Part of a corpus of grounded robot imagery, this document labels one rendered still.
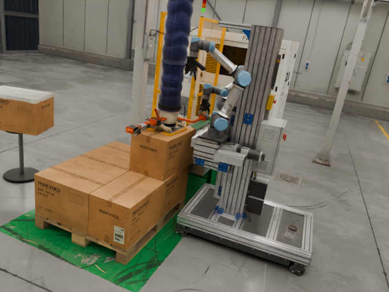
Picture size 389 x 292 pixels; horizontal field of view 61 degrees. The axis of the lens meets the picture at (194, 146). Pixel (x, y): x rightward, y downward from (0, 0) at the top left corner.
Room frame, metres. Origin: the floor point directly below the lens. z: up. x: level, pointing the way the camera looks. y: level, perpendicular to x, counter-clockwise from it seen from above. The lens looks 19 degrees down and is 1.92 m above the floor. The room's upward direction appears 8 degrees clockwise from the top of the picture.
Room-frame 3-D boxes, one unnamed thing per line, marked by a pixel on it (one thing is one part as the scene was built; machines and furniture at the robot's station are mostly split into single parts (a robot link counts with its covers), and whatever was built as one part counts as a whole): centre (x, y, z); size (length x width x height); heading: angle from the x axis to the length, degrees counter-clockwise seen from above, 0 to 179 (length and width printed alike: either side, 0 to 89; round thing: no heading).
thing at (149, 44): (4.53, 0.78, 1.62); 0.20 x 0.05 x 0.30; 160
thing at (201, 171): (3.52, 0.18, 0.48); 0.70 x 0.03 x 0.15; 70
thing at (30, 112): (3.53, 2.00, 0.82); 0.60 x 0.40 x 0.40; 89
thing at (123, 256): (2.99, 0.69, 0.07); 1.20 x 1.00 x 0.14; 160
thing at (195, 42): (2.72, 0.11, 1.82); 0.09 x 0.08 x 0.11; 98
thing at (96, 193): (2.99, 0.69, 0.34); 1.20 x 1.00 x 0.40; 160
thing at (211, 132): (2.90, -0.17, 1.09); 0.15 x 0.15 x 0.10
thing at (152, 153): (3.17, 0.31, 0.74); 0.60 x 0.40 x 0.40; 156
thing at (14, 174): (3.53, 2.00, 0.31); 0.40 x 0.40 x 0.62
